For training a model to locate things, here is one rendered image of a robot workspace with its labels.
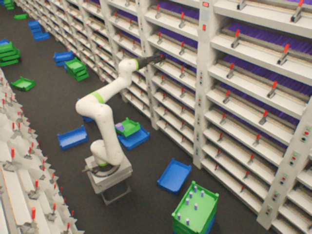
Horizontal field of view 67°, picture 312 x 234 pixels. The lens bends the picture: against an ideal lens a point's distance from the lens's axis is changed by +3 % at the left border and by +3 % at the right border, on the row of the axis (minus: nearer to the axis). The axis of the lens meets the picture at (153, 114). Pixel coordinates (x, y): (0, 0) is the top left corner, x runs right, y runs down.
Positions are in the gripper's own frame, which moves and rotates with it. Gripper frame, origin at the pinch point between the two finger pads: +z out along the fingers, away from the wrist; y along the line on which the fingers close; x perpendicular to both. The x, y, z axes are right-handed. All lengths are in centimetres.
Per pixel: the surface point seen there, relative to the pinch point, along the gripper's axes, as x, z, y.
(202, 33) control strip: 34, -8, 48
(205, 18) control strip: 43, -10, 50
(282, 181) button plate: -38, 3, 119
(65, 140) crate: -111, -76, -74
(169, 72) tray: -7.6, -1.1, 13.4
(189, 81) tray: -6.7, 0.4, 35.5
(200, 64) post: 12.9, -4.8, 47.6
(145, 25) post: 23.3, -5.5, -15.8
